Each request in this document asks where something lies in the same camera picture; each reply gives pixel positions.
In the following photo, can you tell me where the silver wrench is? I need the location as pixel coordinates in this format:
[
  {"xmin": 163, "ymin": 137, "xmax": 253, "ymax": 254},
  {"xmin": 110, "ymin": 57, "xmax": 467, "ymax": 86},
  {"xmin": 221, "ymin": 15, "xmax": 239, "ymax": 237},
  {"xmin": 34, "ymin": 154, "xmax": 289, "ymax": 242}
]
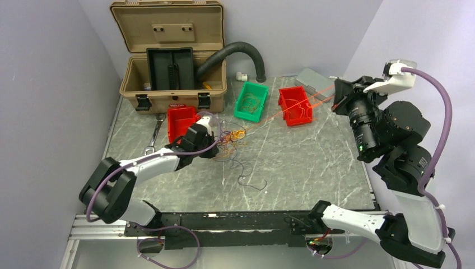
[{"xmin": 143, "ymin": 113, "xmax": 166, "ymax": 155}]

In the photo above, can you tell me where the red plastic bin left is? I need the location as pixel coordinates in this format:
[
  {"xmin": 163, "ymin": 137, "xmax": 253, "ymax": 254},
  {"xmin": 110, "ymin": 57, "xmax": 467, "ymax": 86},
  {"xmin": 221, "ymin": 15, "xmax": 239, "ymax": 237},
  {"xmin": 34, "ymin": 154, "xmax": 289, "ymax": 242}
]
[{"xmin": 167, "ymin": 106, "xmax": 200, "ymax": 143}]

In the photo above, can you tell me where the red plastic bin right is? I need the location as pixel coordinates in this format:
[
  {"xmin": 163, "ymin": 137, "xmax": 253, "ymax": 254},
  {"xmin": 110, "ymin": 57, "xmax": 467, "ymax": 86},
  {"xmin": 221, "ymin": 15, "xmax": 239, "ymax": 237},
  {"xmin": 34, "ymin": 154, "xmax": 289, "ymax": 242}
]
[{"xmin": 278, "ymin": 86, "xmax": 313, "ymax": 127}]

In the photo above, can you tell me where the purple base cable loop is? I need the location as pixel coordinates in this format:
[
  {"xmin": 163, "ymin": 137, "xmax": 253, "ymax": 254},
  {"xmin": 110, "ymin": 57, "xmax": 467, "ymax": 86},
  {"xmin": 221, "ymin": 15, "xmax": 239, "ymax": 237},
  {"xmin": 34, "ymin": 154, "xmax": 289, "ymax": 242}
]
[{"xmin": 136, "ymin": 225, "xmax": 202, "ymax": 269}]

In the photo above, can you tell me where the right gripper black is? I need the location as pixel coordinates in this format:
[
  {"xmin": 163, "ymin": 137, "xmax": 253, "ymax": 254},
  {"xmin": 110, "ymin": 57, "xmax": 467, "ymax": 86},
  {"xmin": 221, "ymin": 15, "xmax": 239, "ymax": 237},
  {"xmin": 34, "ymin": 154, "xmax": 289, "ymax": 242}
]
[{"xmin": 332, "ymin": 75, "xmax": 393, "ymax": 157}]

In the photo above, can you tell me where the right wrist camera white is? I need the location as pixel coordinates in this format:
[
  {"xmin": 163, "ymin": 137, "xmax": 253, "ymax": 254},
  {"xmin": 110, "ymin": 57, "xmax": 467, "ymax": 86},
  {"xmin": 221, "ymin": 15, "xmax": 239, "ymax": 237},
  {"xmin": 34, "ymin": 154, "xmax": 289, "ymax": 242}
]
[{"xmin": 363, "ymin": 59, "xmax": 417, "ymax": 96}]

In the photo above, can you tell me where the black toolbox tray insert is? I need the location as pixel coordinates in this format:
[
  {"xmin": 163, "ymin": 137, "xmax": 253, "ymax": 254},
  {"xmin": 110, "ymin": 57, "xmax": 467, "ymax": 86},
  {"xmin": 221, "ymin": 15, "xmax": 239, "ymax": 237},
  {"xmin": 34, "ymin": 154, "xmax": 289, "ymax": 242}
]
[{"xmin": 146, "ymin": 47, "xmax": 195, "ymax": 91}]

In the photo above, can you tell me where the red plastic bin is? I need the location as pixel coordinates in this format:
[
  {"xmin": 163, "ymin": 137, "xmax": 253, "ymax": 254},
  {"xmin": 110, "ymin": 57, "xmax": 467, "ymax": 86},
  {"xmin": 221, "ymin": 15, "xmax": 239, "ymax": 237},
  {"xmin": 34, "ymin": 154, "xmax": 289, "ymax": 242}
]
[
  {"xmin": 167, "ymin": 106, "xmax": 200, "ymax": 143},
  {"xmin": 278, "ymin": 86, "xmax": 313, "ymax": 127}
]

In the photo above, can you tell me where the white pipe fitting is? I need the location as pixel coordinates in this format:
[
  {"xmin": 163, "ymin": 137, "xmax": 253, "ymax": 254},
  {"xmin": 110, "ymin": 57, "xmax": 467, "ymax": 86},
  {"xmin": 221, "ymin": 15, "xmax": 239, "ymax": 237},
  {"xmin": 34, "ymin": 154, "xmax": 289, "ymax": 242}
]
[{"xmin": 235, "ymin": 72, "xmax": 248, "ymax": 82}]

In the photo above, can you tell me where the grey plastic case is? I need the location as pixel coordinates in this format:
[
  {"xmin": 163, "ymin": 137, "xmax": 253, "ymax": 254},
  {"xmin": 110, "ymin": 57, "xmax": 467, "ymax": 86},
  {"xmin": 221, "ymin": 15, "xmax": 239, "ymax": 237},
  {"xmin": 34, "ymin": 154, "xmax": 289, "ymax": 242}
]
[{"xmin": 295, "ymin": 68, "xmax": 335, "ymax": 102}]

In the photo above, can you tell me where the black corrugated hose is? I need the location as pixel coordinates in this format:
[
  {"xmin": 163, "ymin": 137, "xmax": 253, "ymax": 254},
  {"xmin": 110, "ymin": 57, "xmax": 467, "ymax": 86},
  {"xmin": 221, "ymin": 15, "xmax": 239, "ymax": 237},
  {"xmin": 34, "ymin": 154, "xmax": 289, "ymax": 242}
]
[{"xmin": 195, "ymin": 41, "xmax": 267, "ymax": 84}]

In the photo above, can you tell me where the green plastic bin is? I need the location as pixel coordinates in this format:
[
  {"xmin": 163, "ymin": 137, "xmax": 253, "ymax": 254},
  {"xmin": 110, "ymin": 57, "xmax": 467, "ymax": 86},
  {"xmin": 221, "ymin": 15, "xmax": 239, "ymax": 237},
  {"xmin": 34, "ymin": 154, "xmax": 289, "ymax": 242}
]
[{"xmin": 234, "ymin": 81, "xmax": 269, "ymax": 123}]

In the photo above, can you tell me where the red orange wire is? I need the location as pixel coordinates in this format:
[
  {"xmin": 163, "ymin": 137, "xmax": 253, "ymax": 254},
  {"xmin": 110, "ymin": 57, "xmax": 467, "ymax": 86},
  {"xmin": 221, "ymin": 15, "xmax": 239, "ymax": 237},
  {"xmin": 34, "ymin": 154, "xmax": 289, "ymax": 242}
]
[{"xmin": 243, "ymin": 84, "xmax": 337, "ymax": 132}]

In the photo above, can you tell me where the tan plastic toolbox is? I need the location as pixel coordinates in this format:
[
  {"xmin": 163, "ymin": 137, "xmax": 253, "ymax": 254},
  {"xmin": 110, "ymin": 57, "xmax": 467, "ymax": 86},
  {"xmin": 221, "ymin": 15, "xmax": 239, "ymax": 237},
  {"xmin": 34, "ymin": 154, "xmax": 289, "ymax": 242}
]
[{"xmin": 110, "ymin": 1, "xmax": 227, "ymax": 114}]

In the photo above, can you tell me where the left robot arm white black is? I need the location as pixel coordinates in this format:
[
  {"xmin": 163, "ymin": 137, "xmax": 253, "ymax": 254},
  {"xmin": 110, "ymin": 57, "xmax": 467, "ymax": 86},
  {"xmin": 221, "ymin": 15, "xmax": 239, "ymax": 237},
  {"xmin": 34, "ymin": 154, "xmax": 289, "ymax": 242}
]
[{"xmin": 79, "ymin": 123, "xmax": 218, "ymax": 235}]

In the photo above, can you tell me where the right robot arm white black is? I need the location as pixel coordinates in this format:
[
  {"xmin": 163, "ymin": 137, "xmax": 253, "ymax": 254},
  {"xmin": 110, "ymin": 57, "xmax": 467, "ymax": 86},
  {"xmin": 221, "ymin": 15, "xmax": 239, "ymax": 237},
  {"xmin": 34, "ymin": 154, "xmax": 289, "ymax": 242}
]
[{"xmin": 308, "ymin": 76, "xmax": 455, "ymax": 268}]

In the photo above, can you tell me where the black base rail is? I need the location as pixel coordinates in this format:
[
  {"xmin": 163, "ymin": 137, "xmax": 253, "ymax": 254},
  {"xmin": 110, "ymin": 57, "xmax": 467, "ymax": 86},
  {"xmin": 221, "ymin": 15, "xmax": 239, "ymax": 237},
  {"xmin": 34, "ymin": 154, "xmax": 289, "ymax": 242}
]
[{"xmin": 124, "ymin": 210, "xmax": 330, "ymax": 250}]

